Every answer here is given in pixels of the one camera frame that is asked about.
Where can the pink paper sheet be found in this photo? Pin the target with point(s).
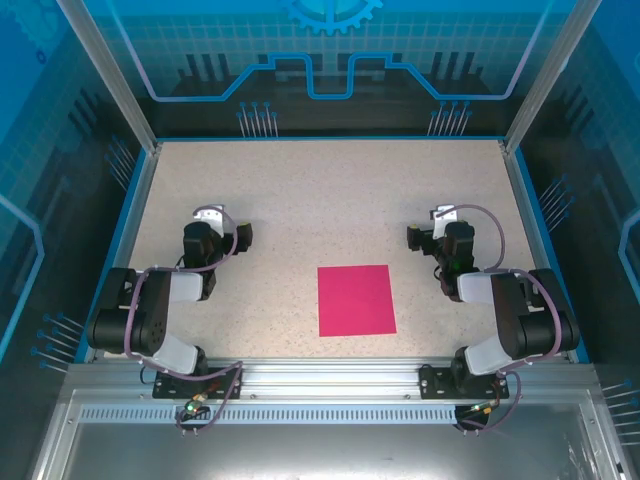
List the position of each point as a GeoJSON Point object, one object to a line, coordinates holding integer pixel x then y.
{"type": "Point", "coordinates": [356, 300]}

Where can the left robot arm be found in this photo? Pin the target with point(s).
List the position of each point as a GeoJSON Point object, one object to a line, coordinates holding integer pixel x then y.
{"type": "Point", "coordinates": [145, 320]}

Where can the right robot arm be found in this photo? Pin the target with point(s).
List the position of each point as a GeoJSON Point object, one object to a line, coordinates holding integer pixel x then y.
{"type": "Point", "coordinates": [525, 320]}

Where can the small green-lit connector board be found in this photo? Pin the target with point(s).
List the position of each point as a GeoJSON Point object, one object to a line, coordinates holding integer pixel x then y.
{"type": "Point", "coordinates": [481, 407]}
{"type": "Point", "coordinates": [193, 404]}

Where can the grey metal bench panel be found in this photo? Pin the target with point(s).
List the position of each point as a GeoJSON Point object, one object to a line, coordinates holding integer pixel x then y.
{"type": "Point", "coordinates": [300, 450]}

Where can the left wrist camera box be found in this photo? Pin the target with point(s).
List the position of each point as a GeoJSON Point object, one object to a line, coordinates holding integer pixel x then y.
{"type": "Point", "coordinates": [209, 216]}

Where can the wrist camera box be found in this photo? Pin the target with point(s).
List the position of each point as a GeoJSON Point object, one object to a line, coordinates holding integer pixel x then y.
{"type": "Point", "coordinates": [209, 216]}
{"type": "Point", "coordinates": [445, 212]}

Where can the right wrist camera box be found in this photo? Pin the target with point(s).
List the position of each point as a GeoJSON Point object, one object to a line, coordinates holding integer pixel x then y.
{"type": "Point", "coordinates": [445, 212]}

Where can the aluminium side rail blue trim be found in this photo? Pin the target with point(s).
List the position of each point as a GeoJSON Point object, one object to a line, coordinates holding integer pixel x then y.
{"type": "Point", "coordinates": [526, 210]}
{"type": "Point", "coordinates": [137, 210]}

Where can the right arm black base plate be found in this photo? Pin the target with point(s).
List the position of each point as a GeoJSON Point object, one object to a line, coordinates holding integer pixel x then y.
{"type": "Point", "coordinates": [435, 382]}

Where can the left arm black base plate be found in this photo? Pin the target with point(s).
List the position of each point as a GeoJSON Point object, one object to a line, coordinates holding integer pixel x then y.
{"type": "Point", "coordinates": [225, 382]}

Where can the aluminium mounting rail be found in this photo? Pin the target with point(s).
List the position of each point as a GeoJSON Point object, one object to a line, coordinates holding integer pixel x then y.
{"type": "Point", "coordinates": [325, 380]}

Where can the aluminium frame post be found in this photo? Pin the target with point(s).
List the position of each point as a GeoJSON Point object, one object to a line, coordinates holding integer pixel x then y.
{"type": "Point", "coordinates": [544, 80]}
{"type": "Point", "coordinates": [117, 80]}

